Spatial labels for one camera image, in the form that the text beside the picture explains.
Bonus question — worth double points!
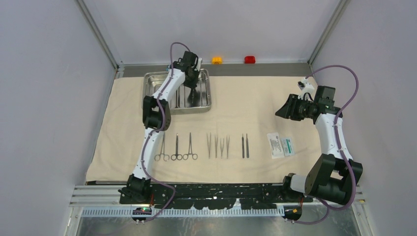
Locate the wire mesh steel basket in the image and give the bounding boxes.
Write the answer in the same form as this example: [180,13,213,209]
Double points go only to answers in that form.
[141,68,212,115]

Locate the green white packet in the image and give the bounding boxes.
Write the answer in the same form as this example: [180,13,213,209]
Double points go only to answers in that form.
[281,137,295,157]

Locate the white sterile pouch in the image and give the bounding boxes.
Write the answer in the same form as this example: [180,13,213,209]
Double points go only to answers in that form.
[267,132,284,159]

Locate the beige cloth wrap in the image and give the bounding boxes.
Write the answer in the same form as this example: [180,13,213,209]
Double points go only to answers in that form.
[86,76,322,183]

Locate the steel tweezers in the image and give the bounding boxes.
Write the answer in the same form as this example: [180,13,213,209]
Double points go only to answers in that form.
[220,138,225,158]
[214,134,218,158]
[206,133,211,158]
[226,135,230,159]

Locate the short steel scissors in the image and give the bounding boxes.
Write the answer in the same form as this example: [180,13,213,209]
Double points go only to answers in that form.
[170,134,183,161]

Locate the long steel forceps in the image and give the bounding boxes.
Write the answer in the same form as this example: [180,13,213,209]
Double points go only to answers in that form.
[154,134,170,161]

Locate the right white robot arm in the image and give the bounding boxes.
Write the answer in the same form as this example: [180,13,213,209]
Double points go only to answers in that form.
[275,86,363,209]

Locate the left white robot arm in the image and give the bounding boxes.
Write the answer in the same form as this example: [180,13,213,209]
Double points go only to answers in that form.
[119,51,202,204]

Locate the right steel tray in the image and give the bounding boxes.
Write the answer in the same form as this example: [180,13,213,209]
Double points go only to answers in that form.
[178,69,209,109]

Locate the steel tray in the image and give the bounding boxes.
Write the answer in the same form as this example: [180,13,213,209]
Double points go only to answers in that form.
[178,69,209,109]
[143,71,181,109]

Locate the yellow button block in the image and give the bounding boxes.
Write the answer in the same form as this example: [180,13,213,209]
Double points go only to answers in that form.
[211,57,223,64]

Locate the left steel tray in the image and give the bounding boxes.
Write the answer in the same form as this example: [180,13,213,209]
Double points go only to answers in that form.
[143,71,181,109]

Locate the red button block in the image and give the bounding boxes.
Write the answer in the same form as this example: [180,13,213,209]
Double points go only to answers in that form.
[244,56,256,64]

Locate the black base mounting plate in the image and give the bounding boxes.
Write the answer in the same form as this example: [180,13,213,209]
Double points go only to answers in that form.
[119,183,303,210]

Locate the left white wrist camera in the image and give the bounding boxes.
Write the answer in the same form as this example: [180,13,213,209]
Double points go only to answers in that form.
[194,57,203,71]

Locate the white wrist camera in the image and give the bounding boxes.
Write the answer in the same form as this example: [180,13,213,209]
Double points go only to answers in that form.
[194,57,203,71]
[298,78,315,100]

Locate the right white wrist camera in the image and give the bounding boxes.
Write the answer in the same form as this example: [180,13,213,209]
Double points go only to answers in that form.
[298,78,315,100]

